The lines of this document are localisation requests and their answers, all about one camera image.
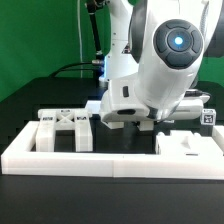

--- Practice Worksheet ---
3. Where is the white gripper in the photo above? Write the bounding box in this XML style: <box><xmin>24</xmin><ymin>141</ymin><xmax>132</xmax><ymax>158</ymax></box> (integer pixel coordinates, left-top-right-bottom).
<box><xmin>99</xmin><ymin>74</ymin><xmax>203</xmax><ymax>123</ymax></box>

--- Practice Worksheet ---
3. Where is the white thin cable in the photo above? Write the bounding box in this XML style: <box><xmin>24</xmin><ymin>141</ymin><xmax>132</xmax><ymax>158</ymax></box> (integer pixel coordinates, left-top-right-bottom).
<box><xmin>77</xmin><ymin>0</ymin><xmax>84</xmax><ymax>79</ymax></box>

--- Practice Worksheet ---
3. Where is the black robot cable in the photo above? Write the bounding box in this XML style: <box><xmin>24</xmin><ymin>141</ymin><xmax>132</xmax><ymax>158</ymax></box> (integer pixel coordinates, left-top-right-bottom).
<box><xmin>49</xmin><ymin>61</ymin><xmax>105</xmax><ymax>78</ymax></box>

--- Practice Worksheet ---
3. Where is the white tag sheet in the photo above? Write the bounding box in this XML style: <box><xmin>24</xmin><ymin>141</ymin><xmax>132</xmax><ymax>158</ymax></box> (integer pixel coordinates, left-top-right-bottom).
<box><xmin>85</xmin><ymin>100</ymin><xmax>101</xmax><ymax>114</ymax></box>

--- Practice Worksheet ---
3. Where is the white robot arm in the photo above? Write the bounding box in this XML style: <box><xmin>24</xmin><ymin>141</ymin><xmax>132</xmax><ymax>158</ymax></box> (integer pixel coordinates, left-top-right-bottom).
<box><xmin>86</xmin><ymin>0</ymin><xmax>224</xmax><ymax>124</ymax></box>

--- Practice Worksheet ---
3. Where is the white U-shaped fence frame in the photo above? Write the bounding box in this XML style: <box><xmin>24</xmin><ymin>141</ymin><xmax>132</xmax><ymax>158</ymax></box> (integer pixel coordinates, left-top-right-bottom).
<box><xmin>1</xmin><ymin>121</ymin><xmax>224</xmax><ymax>180</ymax></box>

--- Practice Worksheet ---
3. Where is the white chair seat part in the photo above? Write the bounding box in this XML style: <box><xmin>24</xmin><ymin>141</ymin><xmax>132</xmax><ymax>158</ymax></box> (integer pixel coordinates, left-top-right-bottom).
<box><xmin>155</xmin><ymin>130</ymin><xmax>223</xmax><ymax>157</ymax></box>

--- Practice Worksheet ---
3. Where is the white chair back part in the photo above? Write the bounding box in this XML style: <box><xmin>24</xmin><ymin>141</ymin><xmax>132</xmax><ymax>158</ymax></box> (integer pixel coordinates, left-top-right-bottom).
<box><xmin>36</xmin><ymin>108</ymin><xmax>93</xmax><ymax>152</ymax></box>

